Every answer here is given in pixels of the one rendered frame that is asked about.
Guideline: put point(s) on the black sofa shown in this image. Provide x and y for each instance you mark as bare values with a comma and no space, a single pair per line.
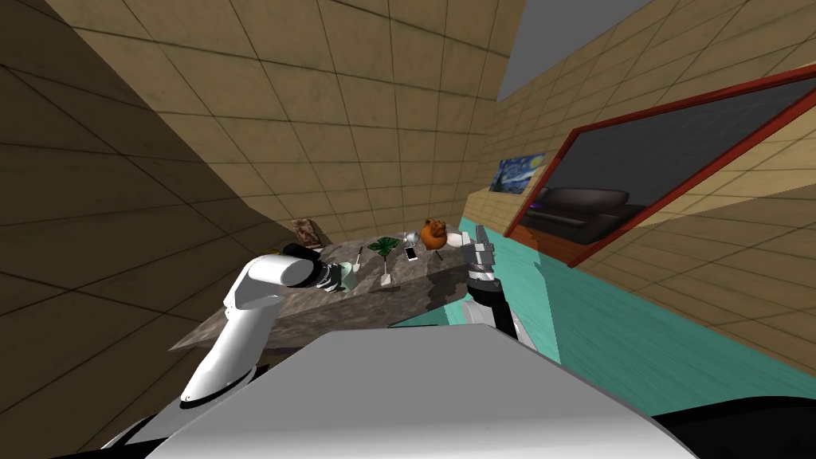
583,213

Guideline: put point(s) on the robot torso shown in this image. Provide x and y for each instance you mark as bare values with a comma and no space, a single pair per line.
408,401

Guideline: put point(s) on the orange teddy bear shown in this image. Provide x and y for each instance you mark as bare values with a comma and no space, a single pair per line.
433,234

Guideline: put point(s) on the grey marble table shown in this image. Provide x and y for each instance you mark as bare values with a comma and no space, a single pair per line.
357,306

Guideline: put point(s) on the white phone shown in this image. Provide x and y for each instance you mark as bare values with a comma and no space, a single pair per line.
411,253

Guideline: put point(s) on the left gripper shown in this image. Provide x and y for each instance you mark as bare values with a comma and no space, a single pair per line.
326,276

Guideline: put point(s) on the blue night sky painting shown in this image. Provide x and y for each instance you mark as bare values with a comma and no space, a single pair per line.
516,173

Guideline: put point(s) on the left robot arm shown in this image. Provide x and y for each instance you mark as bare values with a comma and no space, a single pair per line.
245,319

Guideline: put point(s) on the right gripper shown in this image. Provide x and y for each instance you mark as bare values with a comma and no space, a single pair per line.
478,258

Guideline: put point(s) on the pale green mug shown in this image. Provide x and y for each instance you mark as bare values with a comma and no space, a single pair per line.
349,278

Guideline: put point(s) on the green leaf in white vase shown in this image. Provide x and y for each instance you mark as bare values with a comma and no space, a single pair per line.
385,247

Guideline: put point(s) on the white bowl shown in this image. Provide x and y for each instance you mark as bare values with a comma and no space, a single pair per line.
454,240

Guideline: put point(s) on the silver round object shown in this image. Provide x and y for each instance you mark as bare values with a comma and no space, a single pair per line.
411,238

